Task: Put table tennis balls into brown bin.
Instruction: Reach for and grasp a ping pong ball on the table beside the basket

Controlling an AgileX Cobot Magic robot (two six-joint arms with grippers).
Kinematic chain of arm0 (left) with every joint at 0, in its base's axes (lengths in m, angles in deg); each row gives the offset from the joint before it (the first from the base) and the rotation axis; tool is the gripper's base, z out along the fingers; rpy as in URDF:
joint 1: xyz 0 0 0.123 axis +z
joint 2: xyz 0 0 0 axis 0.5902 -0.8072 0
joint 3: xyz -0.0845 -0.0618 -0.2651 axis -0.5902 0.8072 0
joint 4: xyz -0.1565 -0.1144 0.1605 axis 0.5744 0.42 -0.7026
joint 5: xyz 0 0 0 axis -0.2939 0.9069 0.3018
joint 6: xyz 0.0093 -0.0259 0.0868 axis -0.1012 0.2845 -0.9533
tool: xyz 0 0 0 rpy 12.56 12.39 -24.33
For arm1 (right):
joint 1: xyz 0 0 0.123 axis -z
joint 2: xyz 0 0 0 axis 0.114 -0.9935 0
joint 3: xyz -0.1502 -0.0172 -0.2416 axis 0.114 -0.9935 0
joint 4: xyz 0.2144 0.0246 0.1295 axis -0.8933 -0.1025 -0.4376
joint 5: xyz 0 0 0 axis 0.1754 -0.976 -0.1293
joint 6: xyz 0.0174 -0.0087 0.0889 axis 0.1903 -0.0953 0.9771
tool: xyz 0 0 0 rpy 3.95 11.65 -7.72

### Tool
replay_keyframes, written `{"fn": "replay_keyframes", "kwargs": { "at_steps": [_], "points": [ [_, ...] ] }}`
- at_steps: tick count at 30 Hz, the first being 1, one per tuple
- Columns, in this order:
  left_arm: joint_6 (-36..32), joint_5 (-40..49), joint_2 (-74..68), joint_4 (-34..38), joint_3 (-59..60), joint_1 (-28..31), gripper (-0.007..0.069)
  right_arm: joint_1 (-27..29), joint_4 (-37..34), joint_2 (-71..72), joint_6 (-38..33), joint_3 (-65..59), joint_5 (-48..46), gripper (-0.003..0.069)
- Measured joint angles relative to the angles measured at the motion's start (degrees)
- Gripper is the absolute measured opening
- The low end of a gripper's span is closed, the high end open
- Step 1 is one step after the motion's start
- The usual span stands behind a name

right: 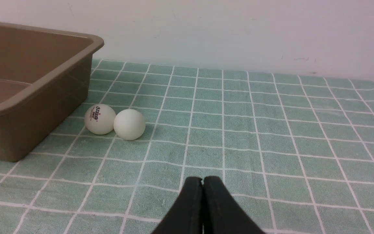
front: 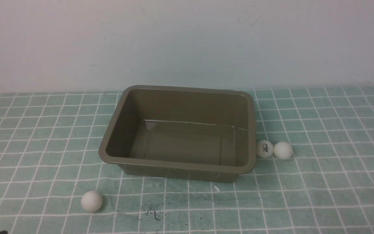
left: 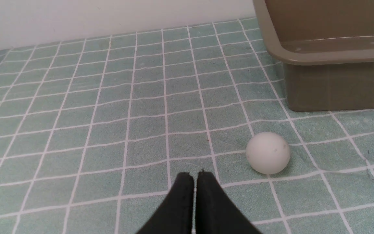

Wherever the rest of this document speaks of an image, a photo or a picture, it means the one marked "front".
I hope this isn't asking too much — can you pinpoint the green checkered table mat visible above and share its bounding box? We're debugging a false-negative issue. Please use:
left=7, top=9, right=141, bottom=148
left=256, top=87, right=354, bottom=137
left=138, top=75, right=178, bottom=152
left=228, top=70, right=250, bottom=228
left=0, top=86, right=374, bottom=234

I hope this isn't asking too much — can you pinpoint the white ping-pong ball with logo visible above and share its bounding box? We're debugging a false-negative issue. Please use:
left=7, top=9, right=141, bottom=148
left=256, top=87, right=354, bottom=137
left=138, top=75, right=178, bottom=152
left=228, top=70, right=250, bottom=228
left=256, top=140, right=274, bottom=159

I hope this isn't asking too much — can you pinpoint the olive green plastic bin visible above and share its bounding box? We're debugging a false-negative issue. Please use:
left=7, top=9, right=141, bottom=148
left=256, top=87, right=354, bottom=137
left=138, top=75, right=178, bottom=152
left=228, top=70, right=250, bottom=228
left=98, top=85, right=257, bottom=183

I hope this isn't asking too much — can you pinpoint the plain white ping-pong ball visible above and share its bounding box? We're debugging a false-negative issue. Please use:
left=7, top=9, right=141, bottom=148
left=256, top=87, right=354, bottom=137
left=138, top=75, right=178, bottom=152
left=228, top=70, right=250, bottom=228
left=81, top=190, right=103, bottom=213
left=273, top=142, right=293, bottom=160

